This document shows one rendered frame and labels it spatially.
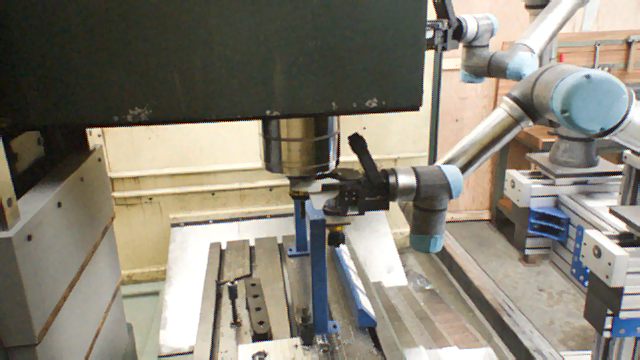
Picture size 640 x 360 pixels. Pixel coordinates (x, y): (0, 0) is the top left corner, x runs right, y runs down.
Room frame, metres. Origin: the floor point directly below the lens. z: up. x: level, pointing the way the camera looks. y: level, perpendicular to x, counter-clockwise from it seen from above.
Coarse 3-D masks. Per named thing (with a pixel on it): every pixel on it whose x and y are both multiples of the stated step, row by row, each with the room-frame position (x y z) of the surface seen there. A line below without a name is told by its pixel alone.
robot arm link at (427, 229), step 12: (408, 204) 1.07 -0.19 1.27; (408, 216) 1.04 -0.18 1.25; (420, 216) 0.98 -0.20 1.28; (432, 216) 0.97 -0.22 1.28; (444, 216) 0.98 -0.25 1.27; (420, 228) 0.98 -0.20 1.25; (432, 228) 0.97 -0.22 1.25; (444, 228) 0.99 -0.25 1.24; (420, 240) 0.98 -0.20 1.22; (432, 240) 0.97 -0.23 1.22; (432, 252) 0.98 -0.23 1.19
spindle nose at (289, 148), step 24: (264, 120) 0.89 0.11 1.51; (288, 120) 0.87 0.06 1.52; (312, 120) 0.87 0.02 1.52; (336, 120) 0.91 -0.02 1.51; (264, 144) 0.90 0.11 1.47; (288, 144) 0.87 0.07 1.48; (312, 144) 0.87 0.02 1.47; (336, 144) 0.91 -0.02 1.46; (264, 168) 0.91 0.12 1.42; (288, 168) 0.87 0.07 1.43; (312, 168) 0.87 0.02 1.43
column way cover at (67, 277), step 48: (96, 144) 1.11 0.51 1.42; (48, 192) 0.81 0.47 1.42; (96, 192) 1.02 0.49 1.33; (0, 240) 0.65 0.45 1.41; (48, 240) 0.75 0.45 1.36; (96, 240) 0.96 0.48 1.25; (0, 288) 0.64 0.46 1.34; (48, 288) 0.72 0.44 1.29; (96, 288) 0.93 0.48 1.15; (48, 336) 0.70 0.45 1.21; (96, 336) 0.88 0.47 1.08
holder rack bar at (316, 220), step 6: (306, 204) 1.18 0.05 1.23; (306, 210) 1.15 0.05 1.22; (312, 210) 1.14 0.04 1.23; (318, 210) 1.14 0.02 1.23; (306, 216) 1.15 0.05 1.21; (312, 216) 1.10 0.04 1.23; (318, 216) 1.11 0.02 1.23; (324, 216) 1.10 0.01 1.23; (312, 222) 1.09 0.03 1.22; (318, 222) 1.09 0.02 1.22; (324, 222) 1.09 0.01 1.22; (312, 228) 1.09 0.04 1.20; (318, 228) 1.09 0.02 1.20; (324, 228) 1.09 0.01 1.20
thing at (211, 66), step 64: (0, 0) 0.76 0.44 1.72; (64, 0) 0.77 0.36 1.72; (128, 0) 0.78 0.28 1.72; (192, 0) 0.80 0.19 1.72; (256, 0) 0.81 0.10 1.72; (320, 0) 0.83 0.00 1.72; (384, 0) 0.84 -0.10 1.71; (0, 64) 0.76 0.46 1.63; (64, 64) 0.77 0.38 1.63; (128, 64) 0.78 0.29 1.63; (192, 64) 0.80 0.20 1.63; (256, 64) 0.81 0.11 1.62; (320, 64) 0.83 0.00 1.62; (384, 64) 0.84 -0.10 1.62; (64, 128) 0.77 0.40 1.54
